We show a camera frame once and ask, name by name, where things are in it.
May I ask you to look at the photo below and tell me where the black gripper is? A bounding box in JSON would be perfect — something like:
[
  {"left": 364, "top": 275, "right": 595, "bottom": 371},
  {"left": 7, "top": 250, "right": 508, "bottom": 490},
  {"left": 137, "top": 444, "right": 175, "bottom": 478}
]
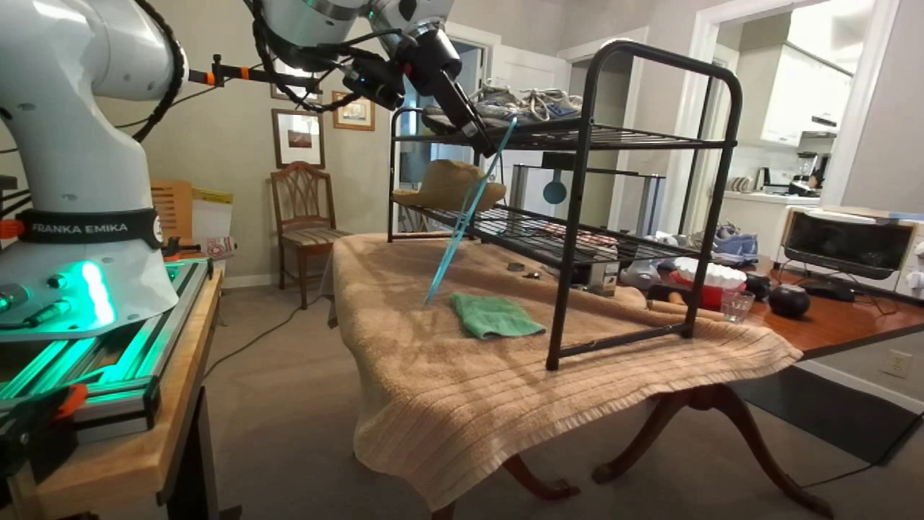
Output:
[{"left": 400, "top": 23, "right": 482, "bottom": 132}]

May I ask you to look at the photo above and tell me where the blue stick tool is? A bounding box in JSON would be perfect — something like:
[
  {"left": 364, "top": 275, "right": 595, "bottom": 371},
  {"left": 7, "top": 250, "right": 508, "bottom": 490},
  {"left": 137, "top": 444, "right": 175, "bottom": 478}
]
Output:
[{"left": 423, "top": 113, "right": 524, "bottom": 308}]

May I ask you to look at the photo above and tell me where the grey white laced sneaker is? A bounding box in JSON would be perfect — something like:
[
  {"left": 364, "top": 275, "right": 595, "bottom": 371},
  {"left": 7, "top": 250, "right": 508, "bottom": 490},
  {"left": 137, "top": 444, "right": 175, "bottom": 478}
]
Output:
[{"left": 472, "top": 84, "right": 586, "bottom": 126}]

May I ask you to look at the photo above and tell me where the woven straw hat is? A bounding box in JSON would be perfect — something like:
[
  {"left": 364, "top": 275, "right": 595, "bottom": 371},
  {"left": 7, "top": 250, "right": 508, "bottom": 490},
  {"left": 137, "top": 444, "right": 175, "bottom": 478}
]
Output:
[{"left": 393, "top": 159, "right": 508, "bottom": 217}]

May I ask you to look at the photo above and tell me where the small framed picture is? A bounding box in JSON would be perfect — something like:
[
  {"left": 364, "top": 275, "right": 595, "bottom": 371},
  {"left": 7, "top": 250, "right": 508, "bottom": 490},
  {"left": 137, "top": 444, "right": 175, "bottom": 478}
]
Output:
[{"left": 333, "top": 88, "right": 378, "bottom": 132}]

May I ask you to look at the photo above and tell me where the large framed picture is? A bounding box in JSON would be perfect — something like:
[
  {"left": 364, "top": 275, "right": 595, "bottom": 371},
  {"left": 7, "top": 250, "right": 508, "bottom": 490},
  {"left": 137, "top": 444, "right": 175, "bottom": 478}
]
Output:
[{"left": 273, "top": 107, "right": 331, "bottom": 171}]

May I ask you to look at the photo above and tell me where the black metal shoe rack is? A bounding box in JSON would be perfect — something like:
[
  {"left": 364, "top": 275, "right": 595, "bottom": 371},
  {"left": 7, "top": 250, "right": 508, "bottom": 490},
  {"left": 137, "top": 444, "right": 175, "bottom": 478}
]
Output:
[{"left": 385, "top": 38, "right": 746, "bottom": 371}]

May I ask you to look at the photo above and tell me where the brown wooden chair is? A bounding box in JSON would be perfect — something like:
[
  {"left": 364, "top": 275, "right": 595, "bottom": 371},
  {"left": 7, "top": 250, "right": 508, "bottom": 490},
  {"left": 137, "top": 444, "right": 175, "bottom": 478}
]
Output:
[{"left": 268, "top": 161, "right": 344, "bottom": 312}]

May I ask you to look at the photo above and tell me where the black stand with orange clamps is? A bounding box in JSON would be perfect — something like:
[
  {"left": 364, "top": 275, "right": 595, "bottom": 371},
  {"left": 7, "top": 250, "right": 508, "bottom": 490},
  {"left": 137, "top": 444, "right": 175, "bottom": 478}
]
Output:
[{"left": 186, "top": 51, "right": 293, "bottom": 93}]

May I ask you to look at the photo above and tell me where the green folded cloth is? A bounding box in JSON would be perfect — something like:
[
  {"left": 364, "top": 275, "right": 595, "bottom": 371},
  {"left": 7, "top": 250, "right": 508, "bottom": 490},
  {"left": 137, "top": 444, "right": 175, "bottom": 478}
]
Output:
[{"left": 449, "top": 289, "right": 549, "bottom": 343}]

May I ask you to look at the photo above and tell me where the white cardboard box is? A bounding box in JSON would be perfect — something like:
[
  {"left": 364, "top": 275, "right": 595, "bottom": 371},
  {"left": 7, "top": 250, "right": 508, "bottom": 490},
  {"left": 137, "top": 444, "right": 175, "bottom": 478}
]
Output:
[{"left": 190, "top": 185, "right": 238, "bottom": 260}]

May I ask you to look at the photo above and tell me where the tan ribbed tablecloth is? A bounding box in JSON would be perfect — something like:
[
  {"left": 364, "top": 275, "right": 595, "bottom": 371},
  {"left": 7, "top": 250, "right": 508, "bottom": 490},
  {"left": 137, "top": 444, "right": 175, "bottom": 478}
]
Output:
[{"left": 331, "top": 227, "right": 806, "bottom": 513}]

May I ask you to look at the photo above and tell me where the wooden slatted crate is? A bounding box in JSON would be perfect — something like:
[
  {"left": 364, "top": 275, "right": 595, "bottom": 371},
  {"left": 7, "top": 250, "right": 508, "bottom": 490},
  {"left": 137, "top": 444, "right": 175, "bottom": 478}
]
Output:
[{"left": 151, "top": 179, "right": 199, "bottom": 247}]

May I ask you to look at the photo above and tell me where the red lidded container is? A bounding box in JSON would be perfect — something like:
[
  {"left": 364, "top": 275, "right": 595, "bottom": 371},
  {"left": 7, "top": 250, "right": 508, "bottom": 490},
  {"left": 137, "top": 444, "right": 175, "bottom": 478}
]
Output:
[{"left": 668, "top": 253, "right": 752, "bottom": 312}]

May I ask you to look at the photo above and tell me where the grey blue sneaker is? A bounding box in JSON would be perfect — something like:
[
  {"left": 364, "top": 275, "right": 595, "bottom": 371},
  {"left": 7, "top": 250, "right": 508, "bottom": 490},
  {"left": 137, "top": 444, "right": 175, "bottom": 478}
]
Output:
[{"left": 710, "top": 223, "right": 764, "bottom": 269}]

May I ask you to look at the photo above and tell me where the clear drinking glass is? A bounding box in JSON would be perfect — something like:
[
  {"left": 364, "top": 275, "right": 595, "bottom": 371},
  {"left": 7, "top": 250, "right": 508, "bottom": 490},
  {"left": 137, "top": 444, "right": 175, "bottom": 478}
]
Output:
[{"left": 720, "top": 286, "right": 756, "bottom": 324}]

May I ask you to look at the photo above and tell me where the dark coffee machine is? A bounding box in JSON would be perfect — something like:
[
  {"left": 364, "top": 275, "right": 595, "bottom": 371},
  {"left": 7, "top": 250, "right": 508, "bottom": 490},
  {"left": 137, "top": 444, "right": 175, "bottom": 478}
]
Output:
[{"left": 794, "top": 113, "right": 837, "bottom": 195}]

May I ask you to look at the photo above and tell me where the black round object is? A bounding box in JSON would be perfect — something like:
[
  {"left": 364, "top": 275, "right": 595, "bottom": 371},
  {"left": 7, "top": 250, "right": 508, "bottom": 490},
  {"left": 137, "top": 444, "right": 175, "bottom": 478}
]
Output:
[{"left": 767, "top": 282, "right": 814, "bottom": 321}]

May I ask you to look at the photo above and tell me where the white toaster oven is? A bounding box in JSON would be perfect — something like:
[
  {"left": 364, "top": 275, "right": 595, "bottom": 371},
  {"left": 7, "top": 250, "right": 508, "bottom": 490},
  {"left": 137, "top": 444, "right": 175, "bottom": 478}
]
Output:
[{"left": 774, "top": 202, "right": 924, "bottom": 301}]

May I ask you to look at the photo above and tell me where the dark wooden dining table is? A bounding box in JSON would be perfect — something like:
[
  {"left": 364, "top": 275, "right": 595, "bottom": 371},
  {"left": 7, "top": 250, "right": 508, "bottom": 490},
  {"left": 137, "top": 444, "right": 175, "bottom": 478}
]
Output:
[{"left": 432, "top": 282, "right": 924, "bottom": 520}]

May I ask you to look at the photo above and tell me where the wooden robot workbench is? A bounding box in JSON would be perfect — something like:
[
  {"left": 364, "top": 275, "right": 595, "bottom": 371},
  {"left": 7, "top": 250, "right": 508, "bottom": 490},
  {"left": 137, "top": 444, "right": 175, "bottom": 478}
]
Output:
[{"left": 32, "top": 263, "right": 225, "bottom": 520}]

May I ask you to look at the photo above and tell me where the black orange clamp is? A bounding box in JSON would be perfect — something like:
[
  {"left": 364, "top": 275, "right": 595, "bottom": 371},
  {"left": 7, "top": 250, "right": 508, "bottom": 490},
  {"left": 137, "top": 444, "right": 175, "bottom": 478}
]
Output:
[{"left": 0, "top": 382, "right": 92, "bottom": 484}]

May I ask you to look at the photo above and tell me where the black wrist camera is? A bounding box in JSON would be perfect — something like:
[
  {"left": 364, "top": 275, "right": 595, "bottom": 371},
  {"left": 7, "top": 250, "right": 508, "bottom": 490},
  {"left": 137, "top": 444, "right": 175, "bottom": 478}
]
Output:
[{"left": 342, "top": 49, "right": 413, "bottom": 113}]

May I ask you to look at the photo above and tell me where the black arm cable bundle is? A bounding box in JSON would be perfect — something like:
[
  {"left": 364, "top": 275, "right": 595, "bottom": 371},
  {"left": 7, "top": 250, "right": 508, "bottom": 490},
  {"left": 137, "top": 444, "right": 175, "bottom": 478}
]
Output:
[{"left": 127, "top": 0, "right": 407, "bottom": 146}]

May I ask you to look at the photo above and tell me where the black floor cable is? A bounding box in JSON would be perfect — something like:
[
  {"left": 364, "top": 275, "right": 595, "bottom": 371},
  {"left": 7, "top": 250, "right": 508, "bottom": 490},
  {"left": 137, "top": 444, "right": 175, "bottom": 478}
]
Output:
[{"left": 203, "top": 296, "right": 335, "bottom": 382}]

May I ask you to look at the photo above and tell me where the aluminium extrusion base frame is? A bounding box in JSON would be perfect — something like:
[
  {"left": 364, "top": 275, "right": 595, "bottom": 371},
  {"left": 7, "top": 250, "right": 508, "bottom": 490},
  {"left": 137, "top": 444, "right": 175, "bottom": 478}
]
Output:
[{"left": 0, "top": 253, "right": 215, "bottom": 435}]

